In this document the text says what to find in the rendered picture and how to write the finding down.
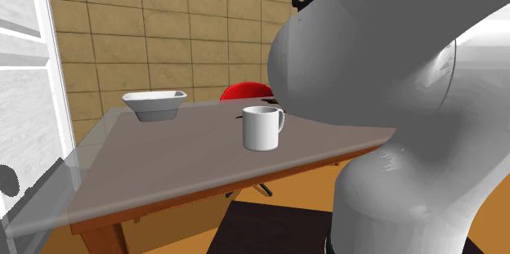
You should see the red chair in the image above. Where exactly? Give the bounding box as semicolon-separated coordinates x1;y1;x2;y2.
219;81;275;198

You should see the white mug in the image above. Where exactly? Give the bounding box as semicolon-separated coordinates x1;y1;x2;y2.
241;105;286;153

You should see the white square bowl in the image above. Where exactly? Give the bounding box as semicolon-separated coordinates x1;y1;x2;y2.
121;90;188;123

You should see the wooden table with grey top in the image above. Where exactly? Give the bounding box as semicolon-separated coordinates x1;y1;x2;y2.
66;96;398;254

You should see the dark robot stand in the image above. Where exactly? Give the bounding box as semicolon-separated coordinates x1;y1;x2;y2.
206;199;485;254

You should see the white door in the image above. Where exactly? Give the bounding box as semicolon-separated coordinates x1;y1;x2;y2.
0;0;78;254

